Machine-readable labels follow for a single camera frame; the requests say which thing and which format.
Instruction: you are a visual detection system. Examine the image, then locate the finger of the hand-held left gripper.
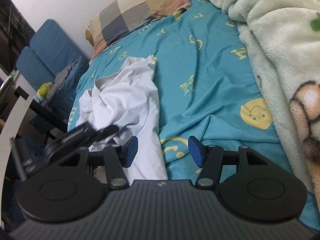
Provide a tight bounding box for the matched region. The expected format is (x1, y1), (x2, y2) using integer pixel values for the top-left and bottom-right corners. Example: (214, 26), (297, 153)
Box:
(87, 124), (120, 147)

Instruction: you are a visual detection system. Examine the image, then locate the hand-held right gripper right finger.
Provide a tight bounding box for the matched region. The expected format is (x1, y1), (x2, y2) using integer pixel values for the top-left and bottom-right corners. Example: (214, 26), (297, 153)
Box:
(188, 136), (268, 189)

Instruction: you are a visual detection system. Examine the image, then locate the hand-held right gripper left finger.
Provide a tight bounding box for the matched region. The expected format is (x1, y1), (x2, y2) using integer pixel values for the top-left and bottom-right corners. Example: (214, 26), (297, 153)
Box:
(59, 136), (139, 189)

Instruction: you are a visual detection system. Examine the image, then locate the white shirt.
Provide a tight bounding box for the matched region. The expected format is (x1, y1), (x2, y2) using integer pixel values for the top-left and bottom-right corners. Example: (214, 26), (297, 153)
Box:
(78, 54), (169, 181)

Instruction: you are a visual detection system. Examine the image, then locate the yellow-green plush toy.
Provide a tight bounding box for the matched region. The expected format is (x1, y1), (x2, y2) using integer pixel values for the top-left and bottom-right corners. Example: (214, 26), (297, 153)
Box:
(37, 82), (54, 103)

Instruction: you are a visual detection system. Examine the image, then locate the grey cloth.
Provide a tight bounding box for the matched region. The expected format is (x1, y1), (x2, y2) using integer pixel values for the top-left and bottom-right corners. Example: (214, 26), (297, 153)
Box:
(53, 62), (78, 97)

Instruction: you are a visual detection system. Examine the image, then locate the teal printed bed sheet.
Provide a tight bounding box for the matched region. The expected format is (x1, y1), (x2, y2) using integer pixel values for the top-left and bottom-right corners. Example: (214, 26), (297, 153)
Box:
(67, 0), (320, 233)

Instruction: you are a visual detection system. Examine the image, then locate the blue covered chair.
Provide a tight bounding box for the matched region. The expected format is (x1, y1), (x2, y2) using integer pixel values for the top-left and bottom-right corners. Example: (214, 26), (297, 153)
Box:
(16, 46), (57, 92)
(29, 18), (90, 110)

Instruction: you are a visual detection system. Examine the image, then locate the brown pillow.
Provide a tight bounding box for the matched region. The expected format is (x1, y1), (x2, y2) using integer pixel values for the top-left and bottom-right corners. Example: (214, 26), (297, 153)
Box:
(85, 0), (191, 48)

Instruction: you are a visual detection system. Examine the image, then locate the checkered pillow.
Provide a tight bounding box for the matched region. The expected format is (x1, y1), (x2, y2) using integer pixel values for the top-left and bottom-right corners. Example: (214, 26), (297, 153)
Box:
(90, 0), (192, 58)

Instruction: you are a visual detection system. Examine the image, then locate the dark barred window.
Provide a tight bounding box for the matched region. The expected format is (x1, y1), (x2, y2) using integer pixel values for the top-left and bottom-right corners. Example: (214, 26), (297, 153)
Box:
(0, 0), (36, 76)

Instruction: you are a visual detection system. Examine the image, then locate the green printed fleece blanket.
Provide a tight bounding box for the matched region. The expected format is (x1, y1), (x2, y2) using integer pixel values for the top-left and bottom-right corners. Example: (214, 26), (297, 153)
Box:
(199, 0), (320, 199)

